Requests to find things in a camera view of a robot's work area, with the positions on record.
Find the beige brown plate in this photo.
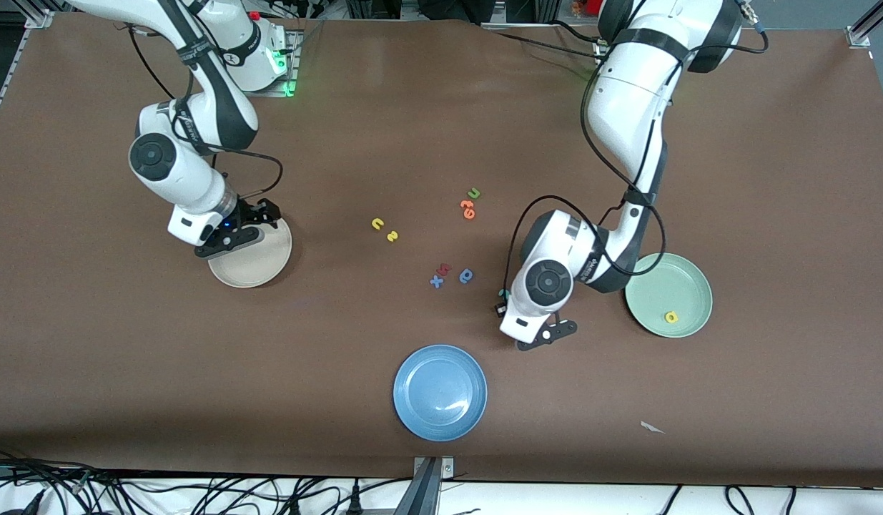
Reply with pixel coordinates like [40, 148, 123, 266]
[207, 215, 293, 289]

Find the blue plate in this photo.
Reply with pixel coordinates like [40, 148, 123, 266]
[393, 344, 488, 442]

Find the light green plate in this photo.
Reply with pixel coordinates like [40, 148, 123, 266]
[624, 252, 714, 339]

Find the brown table cover sheet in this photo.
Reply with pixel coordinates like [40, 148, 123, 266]
[0, 11, 883, 489]

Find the dark metal beam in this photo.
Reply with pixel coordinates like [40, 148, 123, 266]
[393, 458, 442, 515]

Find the aluminium profile corner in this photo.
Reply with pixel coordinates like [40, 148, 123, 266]
[845, 0, 883, 49]

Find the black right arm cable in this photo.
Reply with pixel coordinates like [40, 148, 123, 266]
[123, 21, 285, 208]

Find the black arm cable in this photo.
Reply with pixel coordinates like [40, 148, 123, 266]
[502, 0, 769, 287]
[123, 21, 285, 208]

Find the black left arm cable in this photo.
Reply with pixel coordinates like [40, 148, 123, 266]
[502, 0, 769, 287]

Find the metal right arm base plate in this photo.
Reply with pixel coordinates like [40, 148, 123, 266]
[255, 29, 304, 99]

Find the silver mounting bracket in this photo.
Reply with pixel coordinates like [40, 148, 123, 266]
[413, 456, 455, 481]

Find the black cable on table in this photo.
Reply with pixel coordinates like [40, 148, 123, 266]
[484, 21, 606, 62]

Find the aluminium frame rail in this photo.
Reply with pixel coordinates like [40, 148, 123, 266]
[0, 9, 56, 140]

